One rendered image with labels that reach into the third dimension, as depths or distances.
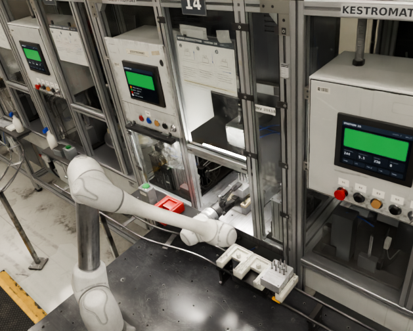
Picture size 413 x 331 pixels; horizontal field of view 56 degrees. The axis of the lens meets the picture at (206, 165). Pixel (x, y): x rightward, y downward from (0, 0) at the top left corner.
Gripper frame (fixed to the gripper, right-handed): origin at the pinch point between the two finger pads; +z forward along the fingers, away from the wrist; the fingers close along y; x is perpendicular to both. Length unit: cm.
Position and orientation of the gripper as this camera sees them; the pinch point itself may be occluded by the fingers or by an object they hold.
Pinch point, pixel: (237, 190)
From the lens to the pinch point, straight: 204.7
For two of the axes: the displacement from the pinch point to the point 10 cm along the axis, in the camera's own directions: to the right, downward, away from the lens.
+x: -7.5, -2.9, 6.0
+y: -1.6, -8.0, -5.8
